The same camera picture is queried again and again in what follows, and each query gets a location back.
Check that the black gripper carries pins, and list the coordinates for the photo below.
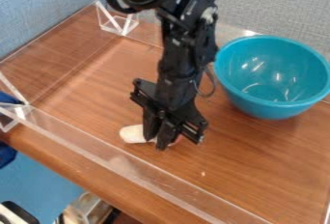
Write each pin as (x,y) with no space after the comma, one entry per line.
(164,122)

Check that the brown and white toy mushroom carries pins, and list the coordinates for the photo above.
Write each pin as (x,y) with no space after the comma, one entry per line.
(131,135)

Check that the blue plastic bowl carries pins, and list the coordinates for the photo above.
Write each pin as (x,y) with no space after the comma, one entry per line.
(274,77)

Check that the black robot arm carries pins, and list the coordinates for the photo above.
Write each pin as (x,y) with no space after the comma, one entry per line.
(168,100)

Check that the grey metal box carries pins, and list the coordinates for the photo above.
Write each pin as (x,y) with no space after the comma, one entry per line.
(87,210)

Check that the clear acrylic front barrier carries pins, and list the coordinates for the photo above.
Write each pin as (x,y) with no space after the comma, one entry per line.
(184,194)

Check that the black and white object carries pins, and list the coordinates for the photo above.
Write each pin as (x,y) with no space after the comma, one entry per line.
(13,214)

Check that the clear acrylic corner bracket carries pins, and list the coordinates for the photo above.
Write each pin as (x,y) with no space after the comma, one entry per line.
(121,24)

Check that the clear acrylic left bracket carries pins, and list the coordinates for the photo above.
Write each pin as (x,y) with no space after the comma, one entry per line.
(14,105)

